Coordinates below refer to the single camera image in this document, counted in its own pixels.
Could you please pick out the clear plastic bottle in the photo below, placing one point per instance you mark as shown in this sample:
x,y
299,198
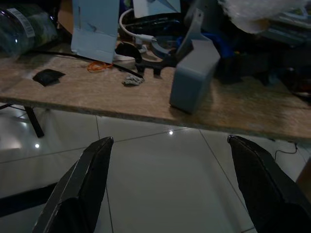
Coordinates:
x,y
24,31

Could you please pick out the grey plastic device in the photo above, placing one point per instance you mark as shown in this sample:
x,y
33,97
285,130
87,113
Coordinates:
x,y
192,80

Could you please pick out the white plastic bag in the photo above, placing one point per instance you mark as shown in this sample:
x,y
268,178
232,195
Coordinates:
x,y
247,14

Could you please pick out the crumpled grey paper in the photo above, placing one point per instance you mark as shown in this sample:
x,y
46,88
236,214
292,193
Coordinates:
x,y
132,80

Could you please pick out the black plastic bracket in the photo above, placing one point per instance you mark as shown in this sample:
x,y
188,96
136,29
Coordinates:
x,y
150,65

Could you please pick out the white blue printed carton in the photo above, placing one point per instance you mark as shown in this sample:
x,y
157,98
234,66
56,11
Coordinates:
x,y
155,8

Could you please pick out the orange rubber band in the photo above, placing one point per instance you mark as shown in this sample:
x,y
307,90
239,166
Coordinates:
x,y
91,68

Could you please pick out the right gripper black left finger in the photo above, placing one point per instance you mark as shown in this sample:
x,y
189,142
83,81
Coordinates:
x,y
80,194

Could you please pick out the light wooden table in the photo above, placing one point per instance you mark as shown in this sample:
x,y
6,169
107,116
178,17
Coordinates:
x,y
97,97

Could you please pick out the light blue cardboard box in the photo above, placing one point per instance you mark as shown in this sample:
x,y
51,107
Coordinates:
x,y
94,29

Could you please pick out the black curved plastic piece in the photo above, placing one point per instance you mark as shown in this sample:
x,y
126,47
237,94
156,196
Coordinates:
x,y
128,51

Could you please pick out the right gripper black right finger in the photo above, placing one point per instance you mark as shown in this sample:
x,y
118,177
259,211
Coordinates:
x,y
267,194

